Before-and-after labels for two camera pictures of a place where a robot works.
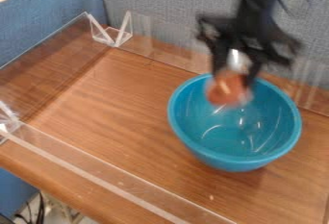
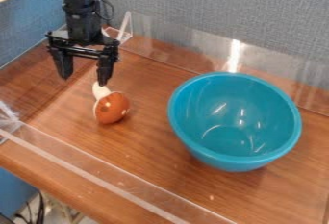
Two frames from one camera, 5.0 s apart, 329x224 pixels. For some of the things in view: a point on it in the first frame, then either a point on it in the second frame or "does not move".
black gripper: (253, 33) -> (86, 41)
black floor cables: (42, 212) does not move
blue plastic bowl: (240, 136) does not move
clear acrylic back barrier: (173, 41) does not move
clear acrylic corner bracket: (109, 35) does not move
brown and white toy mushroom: (229, 87) -> (113, 106)
